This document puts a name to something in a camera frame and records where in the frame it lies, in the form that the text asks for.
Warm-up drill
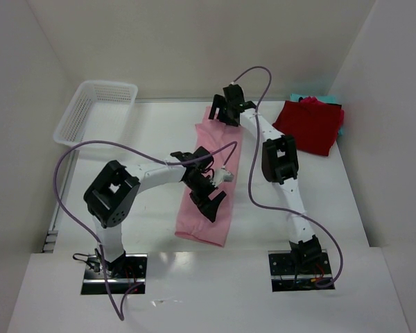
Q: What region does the pink t shirt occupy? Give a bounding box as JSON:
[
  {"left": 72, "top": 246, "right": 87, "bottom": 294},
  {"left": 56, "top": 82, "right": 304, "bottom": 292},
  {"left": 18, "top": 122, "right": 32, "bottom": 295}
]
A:
[{"left": 173, "top": 105, "right": 244, "bottom": 248}]

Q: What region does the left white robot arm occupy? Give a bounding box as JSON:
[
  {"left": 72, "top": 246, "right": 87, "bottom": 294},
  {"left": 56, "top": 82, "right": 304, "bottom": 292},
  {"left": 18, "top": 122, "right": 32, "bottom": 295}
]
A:
[{"left": 84, "top": 146, "right": 234, "bottom": 278}]

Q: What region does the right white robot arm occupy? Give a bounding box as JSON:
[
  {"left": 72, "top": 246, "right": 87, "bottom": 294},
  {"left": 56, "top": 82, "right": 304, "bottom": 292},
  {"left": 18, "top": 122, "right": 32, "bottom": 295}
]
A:
[{"left": 209, "top": 84, "right": 322, "bottom": 275}]

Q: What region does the teal t shirt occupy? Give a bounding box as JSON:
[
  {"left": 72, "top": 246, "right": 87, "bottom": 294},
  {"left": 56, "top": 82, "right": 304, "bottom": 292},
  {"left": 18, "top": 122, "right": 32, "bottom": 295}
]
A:
[{"left": 288, "top": 92, "right": 346, "bottom": 137}]

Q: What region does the red t shirt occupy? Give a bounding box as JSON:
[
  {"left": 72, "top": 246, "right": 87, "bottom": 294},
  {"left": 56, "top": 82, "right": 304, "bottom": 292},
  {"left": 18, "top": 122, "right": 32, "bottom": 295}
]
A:
[{"left": 273, "top": 96, "right": 345, "bottom": 157}]

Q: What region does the white plastic basket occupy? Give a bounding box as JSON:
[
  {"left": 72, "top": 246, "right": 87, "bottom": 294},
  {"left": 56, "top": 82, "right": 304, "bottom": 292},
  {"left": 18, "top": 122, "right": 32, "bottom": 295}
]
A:
[{"left": 53, "top": 80, "right": 138, "bottom": 146}]

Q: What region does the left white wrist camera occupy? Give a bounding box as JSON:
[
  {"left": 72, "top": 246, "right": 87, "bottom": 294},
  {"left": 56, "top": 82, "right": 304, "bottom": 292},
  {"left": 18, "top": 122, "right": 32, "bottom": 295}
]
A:
[{"left": 210, "top": 167, "right": 234, "bottom": 187}]

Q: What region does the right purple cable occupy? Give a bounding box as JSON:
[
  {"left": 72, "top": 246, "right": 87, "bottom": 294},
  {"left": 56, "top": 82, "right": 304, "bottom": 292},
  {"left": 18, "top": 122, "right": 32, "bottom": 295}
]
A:
[{"left": 230, "top": 65, "right": 345, "bottom": 289}]

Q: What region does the purple cable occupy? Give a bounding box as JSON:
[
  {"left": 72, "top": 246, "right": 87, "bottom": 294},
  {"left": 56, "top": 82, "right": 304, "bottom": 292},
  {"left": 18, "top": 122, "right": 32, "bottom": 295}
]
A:
[
  {"left": 52, "top": 139, "right": 238, "bottom": 321},
  {"left": 230, "top": 65, "right": 345, "bottom": 289}
]

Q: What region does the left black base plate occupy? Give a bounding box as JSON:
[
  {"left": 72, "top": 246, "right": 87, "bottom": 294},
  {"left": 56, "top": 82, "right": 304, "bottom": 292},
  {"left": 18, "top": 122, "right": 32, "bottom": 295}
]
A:
[{"left": 73, "top": 254, "right": 148, "bottom": 296}]

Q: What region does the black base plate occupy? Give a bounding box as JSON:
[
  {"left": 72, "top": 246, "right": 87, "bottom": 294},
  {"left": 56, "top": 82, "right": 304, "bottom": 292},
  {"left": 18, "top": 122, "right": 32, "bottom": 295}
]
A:
[
  {"left": 268, "top": 250, "right": 333, "bottom": 292},
  {"left": 73, "top": 254, "right": 148, "bottom": 296}
]

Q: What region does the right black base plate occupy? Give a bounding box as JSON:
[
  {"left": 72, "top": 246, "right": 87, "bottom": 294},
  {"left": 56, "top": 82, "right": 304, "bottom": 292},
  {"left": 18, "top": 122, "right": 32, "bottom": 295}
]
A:
[{"left": 268, "top": 250, "right": 333, "bottom": 292}]

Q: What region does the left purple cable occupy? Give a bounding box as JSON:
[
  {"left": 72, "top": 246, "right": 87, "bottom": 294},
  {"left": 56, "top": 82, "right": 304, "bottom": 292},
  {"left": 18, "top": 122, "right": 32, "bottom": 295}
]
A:
[{"left": 52, "top": 139, "right": 238, "bottom": 321}]

